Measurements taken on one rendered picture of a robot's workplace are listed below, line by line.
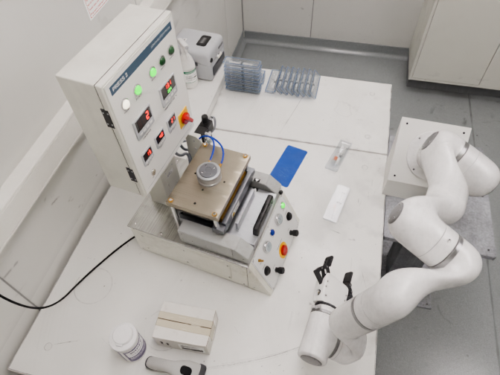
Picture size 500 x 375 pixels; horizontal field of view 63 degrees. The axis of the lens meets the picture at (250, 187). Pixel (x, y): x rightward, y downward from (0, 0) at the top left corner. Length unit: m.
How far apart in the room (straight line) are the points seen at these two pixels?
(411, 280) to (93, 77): 0.83
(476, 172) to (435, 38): 2.05
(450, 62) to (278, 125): 1.74
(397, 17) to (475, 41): 0.66
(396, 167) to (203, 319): 0.93
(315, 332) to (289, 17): 2.92
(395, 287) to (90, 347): 1.03
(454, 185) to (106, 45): 0.93
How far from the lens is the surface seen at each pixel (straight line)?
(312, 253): 1.58
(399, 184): 1.72
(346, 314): 1.06
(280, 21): 3.74
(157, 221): 1.48
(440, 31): 3.25
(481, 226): 1.83
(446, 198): 1.09
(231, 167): 1.34
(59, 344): 1.60
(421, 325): 2.39
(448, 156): 1.24
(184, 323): 1.40
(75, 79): 1.02
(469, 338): 2.46
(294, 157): 1.85
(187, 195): 1.29
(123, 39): 1.11
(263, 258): 1.42
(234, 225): 1.38
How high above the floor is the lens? 2.14
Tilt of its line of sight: 53 degrees down
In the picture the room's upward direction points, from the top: 3 degrees counter-clockwise
